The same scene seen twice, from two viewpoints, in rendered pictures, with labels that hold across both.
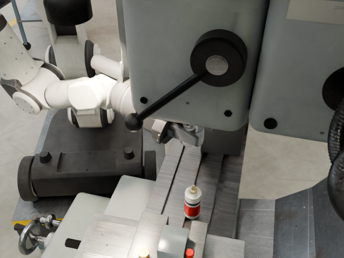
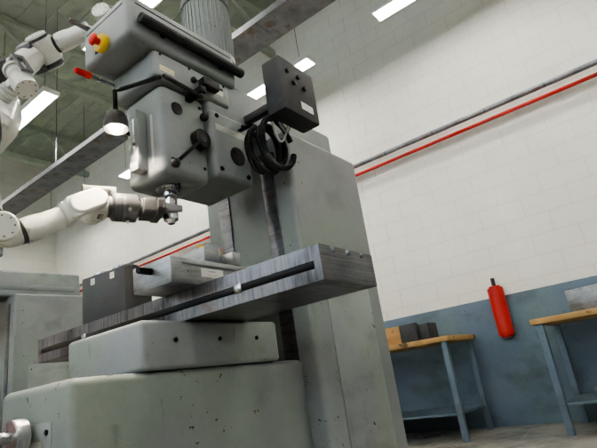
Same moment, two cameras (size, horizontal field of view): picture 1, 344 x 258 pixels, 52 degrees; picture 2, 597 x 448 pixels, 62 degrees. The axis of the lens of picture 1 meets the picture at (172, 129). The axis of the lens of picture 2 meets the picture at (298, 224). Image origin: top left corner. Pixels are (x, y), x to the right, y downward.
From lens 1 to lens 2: 1.63 m
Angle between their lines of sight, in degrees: 87
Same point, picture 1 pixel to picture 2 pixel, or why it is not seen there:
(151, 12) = (174, 120)
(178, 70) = (185, 146)
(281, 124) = (225, 170)
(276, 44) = (215, 137)
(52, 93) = (35, 217)
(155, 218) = not seen: hidden behind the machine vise
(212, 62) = (202, 136)
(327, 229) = not seen: hidden behind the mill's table
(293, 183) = not seen: outside the picture
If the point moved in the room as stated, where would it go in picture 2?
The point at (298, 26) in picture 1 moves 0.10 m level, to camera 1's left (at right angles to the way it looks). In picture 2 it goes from (218, 132) to (202, 120)
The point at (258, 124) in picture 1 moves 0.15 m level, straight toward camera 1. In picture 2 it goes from (218, 169) to (249, 151)
